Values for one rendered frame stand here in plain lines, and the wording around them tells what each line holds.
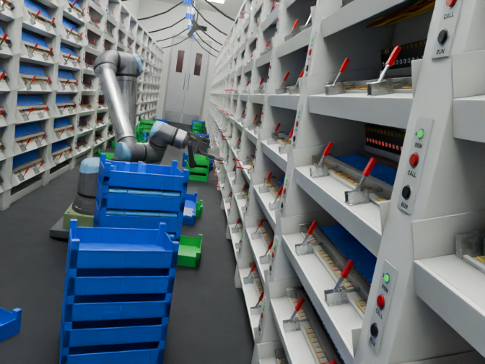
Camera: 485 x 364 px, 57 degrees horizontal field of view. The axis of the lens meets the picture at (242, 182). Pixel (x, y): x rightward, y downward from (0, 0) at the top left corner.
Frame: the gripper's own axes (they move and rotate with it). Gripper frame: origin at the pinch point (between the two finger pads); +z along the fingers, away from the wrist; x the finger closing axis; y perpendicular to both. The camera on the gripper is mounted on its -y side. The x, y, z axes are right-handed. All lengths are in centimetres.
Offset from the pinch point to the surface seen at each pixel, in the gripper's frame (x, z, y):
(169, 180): -57, -20, -7
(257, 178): -27.8, 15.1, 1.6
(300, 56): -27, 12, 56
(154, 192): -58, -24, -13
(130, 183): -61, -32, -12
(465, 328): -178, 12, 15
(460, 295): -177, 10, 18
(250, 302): -61, 25, -39
